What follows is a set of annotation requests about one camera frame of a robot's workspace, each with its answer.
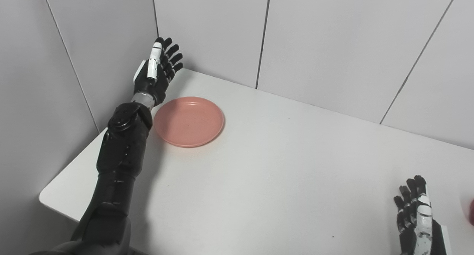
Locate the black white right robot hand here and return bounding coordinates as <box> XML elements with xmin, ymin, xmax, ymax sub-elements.
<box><xmin>393</xmin><ymin>175</ymin><xmax>450</xmax><ymax>255</ymax></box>

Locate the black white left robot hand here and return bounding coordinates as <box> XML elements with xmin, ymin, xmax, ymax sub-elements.
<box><xmin>133</xmin><ymin>37</ymin><xmax>184</xmax><ymax>106</ymax></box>

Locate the pink round plate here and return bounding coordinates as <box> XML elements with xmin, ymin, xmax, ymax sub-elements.
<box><xmin>153</xmin><ymin>96</ymin><xmax>225</xmax><ymax>148</ymax></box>

